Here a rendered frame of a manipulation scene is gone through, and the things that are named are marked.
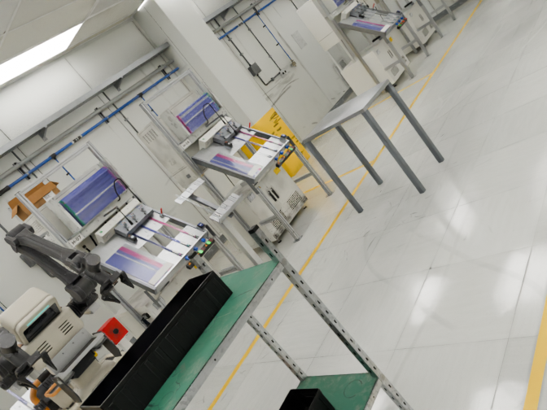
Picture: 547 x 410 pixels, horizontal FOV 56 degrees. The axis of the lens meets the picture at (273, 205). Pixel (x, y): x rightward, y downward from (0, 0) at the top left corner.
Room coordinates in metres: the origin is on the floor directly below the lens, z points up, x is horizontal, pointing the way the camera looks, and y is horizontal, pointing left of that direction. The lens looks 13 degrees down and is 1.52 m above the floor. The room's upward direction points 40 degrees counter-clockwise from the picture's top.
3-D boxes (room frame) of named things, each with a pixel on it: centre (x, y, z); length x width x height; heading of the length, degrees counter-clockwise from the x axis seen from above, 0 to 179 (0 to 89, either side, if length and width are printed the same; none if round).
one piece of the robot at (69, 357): (2.22, 1.10, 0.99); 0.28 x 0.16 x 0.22; 131
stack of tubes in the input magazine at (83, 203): (4.37, 1.11, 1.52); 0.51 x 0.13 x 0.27; 131
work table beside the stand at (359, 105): (4.02, -0.90, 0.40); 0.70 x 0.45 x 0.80; 37
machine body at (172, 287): (4.43, 1.24, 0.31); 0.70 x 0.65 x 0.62; 131
